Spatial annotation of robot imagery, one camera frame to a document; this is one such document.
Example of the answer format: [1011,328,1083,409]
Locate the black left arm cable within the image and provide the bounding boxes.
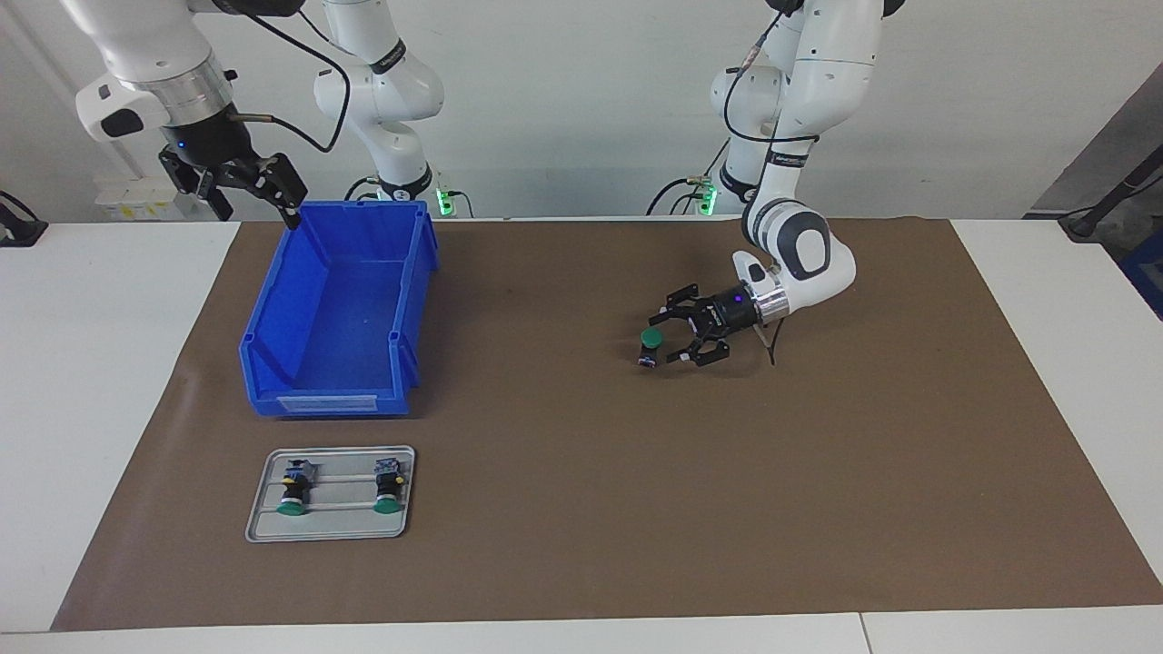
[722,9,821,366]

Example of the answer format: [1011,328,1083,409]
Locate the brown table mat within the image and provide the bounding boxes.
[50,216,1163,632]

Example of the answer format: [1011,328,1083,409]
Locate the grey metal tray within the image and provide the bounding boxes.
[244,445,417,544]

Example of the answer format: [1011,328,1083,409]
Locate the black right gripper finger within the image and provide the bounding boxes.
[158,151,236,223]
[225,152,309,230]

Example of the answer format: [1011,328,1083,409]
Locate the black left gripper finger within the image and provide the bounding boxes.
[666,328,731,368]
[647,283,720,329]

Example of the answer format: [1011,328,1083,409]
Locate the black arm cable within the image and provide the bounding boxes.
[209,0,353,154]
[722,9,821,366]

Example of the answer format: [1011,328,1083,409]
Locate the blue crate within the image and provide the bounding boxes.
[1119,232,1163,321]

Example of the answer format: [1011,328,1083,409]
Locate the black clamp mount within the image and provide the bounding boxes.
[0,191,48,248]

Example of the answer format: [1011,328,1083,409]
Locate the white box yellow labels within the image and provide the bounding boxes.
[95,177,196,222]

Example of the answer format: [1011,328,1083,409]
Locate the black stand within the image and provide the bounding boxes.
[1059,145,1163,242]

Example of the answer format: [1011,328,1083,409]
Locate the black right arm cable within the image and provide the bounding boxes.
[209,0,353,154]

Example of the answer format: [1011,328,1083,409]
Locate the blue plastic storage bin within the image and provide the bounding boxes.
[238,200,441,419]

